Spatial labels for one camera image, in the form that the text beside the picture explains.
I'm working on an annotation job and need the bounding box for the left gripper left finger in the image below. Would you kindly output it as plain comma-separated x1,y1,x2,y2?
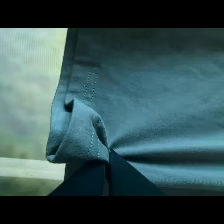
47,161,107,197

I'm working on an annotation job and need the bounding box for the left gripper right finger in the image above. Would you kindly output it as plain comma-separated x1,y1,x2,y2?
108,148,167,197

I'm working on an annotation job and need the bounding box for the brown T-shirt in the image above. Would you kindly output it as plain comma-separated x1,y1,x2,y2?
45,27,224,197

